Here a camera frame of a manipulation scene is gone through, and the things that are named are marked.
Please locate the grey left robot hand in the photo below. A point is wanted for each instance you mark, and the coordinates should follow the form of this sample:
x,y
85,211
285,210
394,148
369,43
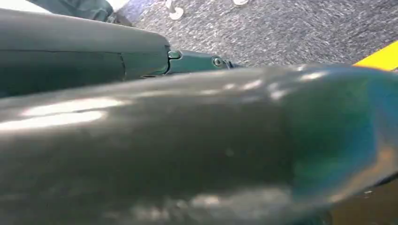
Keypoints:
x,y
186,139

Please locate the white furniture foot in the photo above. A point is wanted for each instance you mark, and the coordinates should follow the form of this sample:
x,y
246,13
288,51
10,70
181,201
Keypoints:
x,y
175,11
241,2

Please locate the dark green cloth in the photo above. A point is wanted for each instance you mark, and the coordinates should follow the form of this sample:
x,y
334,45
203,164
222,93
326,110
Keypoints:
x,y
81,9

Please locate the yellow tape strip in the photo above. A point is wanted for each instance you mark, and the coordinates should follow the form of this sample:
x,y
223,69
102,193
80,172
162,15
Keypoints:
x,y
381,57

